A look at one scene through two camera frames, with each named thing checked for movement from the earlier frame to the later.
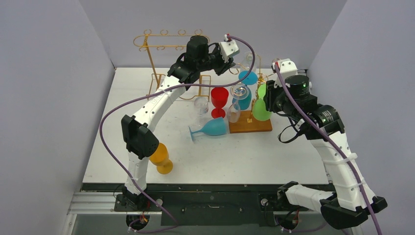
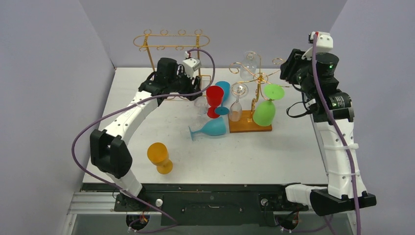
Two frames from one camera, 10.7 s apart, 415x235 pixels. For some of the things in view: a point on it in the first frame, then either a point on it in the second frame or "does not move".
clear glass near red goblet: x=201 y=105 does not move
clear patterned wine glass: x=247 y=62 does not move
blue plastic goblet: x=216 y=127 does not move
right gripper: x=270 y=97 to x=289 y=64
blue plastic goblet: x=242 y=96 to x=222 y=110
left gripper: x=223 y=66 to x=191 y=88
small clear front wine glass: x=238 y=91 does not move
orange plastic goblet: x=164 y=165 does not move
